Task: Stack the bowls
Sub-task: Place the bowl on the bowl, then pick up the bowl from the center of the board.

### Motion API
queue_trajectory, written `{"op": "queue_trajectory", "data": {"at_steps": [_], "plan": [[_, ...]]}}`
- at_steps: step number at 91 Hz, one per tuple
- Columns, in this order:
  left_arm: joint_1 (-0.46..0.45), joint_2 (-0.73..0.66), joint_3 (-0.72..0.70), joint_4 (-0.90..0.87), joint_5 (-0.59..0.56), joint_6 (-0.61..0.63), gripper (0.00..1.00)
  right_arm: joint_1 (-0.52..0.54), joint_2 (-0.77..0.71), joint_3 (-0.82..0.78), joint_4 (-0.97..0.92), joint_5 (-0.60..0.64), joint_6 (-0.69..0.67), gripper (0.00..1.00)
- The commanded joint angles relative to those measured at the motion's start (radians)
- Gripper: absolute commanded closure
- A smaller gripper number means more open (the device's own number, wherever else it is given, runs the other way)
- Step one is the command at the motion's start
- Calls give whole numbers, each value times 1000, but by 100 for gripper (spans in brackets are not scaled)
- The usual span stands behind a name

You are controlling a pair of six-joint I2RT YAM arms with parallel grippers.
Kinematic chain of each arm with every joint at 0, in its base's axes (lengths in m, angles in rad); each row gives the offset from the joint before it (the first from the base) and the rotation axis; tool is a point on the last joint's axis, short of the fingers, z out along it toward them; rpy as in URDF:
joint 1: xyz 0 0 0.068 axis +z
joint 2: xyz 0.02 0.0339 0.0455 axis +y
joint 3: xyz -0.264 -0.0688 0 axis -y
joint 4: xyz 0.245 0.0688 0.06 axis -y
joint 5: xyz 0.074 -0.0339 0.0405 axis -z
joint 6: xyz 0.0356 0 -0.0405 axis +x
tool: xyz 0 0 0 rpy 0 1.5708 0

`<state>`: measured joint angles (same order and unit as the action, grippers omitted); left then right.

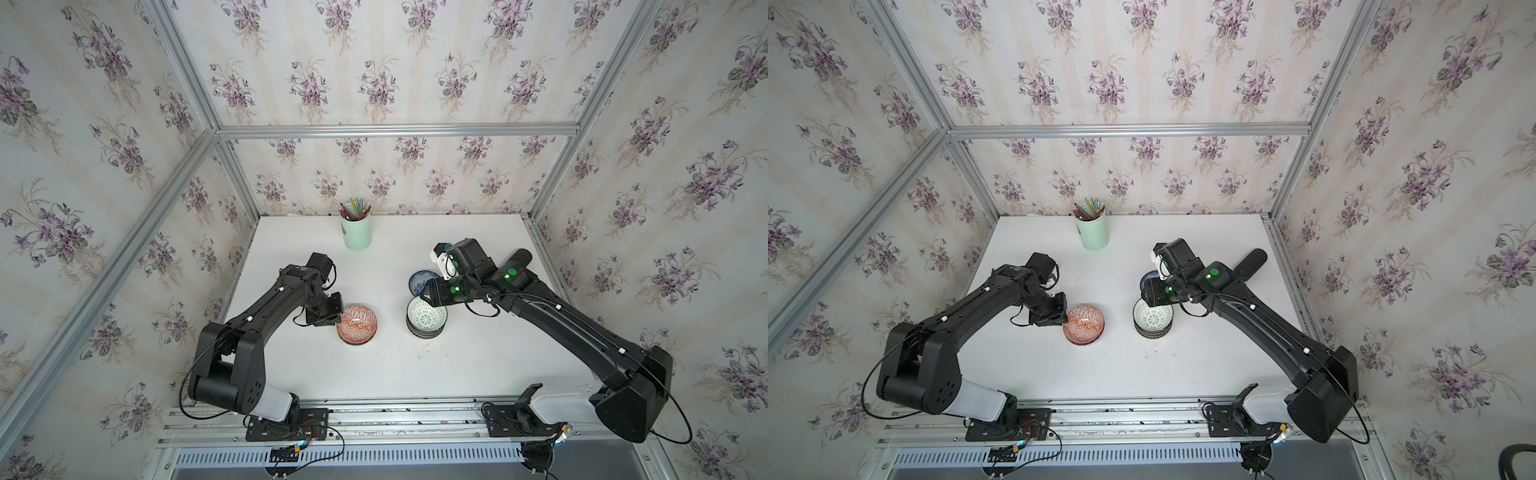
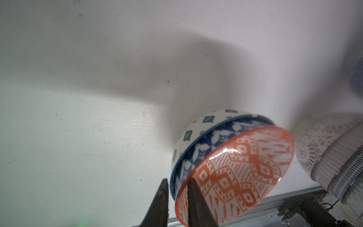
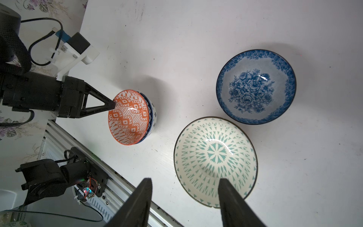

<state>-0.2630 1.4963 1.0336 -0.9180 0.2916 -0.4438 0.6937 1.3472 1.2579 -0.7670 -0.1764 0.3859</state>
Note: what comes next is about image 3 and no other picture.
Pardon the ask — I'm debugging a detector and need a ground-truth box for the aluminium front rail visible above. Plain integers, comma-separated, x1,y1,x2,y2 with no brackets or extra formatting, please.
38,120,182,227

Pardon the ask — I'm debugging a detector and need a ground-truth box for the blue floral swirl bowl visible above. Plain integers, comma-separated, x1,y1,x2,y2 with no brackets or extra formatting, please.
139,92,157,143

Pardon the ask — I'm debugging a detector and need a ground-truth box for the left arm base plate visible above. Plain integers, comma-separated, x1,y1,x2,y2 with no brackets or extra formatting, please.
16,147,109,206

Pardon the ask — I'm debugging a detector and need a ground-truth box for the orange patterned bowl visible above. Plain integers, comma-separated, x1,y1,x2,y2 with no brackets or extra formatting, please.
108,89,150,146

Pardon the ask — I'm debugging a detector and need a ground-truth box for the white green patterned bowl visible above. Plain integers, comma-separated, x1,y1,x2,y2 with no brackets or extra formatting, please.
174,117,258,208

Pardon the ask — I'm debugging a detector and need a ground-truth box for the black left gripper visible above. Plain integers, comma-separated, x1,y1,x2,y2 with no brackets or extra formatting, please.
57,76,115,118

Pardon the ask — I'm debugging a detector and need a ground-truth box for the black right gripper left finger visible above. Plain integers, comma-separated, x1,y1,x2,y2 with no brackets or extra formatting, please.
105,178,153,227

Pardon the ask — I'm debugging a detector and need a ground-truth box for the blue rose bowl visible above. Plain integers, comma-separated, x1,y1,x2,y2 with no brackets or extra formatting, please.
216,49,297,125

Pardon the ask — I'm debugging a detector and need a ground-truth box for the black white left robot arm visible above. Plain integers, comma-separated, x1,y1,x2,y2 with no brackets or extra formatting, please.
1,5,115,123

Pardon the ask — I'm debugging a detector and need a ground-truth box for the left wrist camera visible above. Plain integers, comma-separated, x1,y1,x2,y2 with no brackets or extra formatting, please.
51,32,99,81

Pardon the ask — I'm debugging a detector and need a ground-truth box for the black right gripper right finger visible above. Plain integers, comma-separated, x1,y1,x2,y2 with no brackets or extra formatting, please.
218,178,265,227

